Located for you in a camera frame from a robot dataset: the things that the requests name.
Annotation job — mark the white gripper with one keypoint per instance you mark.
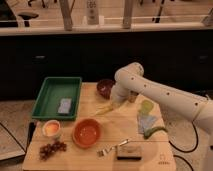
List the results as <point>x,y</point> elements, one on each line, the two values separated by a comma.
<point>116,99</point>

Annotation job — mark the yellow banana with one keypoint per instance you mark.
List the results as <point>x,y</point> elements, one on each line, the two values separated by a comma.
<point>102,110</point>

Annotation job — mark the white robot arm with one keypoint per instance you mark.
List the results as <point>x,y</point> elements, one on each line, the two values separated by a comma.
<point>195,108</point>

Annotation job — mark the dark maroon bowl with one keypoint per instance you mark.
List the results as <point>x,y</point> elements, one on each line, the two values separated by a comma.
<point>104,87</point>

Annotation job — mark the orange red bowl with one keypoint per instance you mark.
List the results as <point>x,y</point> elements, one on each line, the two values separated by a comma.
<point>86,133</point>

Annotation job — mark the metal measuring cup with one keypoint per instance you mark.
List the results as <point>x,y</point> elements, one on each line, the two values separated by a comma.
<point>132,98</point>

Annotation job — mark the lime green cup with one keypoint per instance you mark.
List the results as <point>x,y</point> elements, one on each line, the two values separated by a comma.
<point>146,107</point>

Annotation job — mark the green cucumber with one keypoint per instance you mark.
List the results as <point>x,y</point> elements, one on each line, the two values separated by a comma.
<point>148,133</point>

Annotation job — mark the blue grey sponge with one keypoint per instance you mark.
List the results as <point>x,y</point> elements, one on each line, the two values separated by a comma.
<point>65,105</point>

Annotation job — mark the brown scrub sponge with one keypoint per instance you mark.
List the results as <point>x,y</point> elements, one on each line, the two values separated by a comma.
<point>129,152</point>

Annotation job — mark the silver fork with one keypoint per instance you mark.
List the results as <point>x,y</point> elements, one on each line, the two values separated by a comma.
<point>105,151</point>

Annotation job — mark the green plastic tray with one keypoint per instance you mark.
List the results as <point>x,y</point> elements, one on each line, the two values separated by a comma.
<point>51,94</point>

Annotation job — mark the white cup orange inside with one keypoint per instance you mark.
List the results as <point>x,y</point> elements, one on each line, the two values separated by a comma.
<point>52,129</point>

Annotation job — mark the bunch of purple grapes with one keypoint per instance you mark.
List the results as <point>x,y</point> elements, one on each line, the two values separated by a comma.
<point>49,150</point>

